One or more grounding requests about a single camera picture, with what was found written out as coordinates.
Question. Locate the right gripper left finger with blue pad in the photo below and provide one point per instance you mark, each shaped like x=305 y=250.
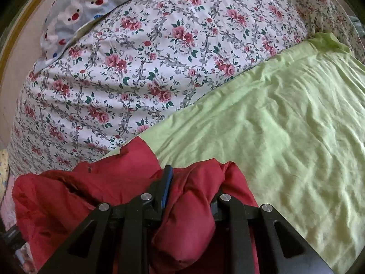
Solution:
x=114 y=239

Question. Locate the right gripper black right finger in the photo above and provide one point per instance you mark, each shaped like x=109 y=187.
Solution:
x=260 y=240

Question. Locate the grey bear print pillow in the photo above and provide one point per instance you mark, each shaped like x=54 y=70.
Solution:
x=66 y=20

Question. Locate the rose floral white duvet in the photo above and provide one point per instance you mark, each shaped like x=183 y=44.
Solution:
x=147 y=59

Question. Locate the yellow floral pillow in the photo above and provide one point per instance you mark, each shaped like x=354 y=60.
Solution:
x=4 y=171

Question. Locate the red quilted puffer jacket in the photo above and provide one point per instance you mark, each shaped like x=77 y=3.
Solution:
x=49 y=206

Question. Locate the light green bed sheet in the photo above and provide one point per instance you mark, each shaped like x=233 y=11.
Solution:
x=295 y=127

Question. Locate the gold framed wall picture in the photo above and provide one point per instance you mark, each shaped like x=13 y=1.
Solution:
x=13 y=20

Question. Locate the pink blanket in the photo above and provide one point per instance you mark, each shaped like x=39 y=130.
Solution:
x=8 y=214

